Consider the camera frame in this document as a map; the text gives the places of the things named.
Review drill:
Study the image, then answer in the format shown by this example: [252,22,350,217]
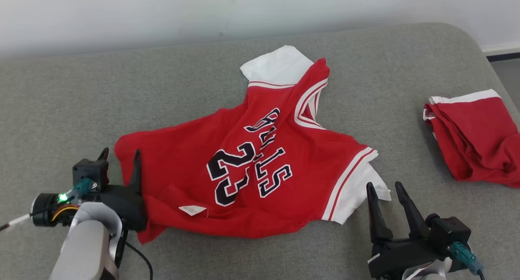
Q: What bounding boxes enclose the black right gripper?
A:
[366,181,451,280]

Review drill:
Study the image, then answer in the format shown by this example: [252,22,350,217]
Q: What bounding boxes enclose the red shorts with white trim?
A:
[422,89,520,188]

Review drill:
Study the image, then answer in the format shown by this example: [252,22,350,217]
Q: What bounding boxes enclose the left camera cable teal connector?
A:
[61,178,97,201]

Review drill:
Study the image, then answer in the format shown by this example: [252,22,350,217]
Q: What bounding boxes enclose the red and white basketball jersey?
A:
[115,45,392,245]

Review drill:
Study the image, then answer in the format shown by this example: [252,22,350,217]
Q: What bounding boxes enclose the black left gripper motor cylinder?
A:
[31,193,80,228]

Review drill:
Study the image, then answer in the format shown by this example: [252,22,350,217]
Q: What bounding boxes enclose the camera cable teal connector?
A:
[61,178,97,201]
[450,241,487,280]

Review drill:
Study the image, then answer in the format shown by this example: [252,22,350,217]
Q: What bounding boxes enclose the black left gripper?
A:
[95,147,147,232]

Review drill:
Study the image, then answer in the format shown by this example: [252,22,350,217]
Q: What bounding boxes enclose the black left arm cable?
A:
[124,241,154,280]

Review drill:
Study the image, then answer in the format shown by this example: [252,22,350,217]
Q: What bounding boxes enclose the thin white sleeved cable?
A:
[0,213,34,232]

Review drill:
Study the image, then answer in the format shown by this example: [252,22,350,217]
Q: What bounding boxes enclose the white baseboard with dark strip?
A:
[481,41,520,63]

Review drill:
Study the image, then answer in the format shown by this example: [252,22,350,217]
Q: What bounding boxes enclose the right camera cable teal connector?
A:
[450,241,487,280]

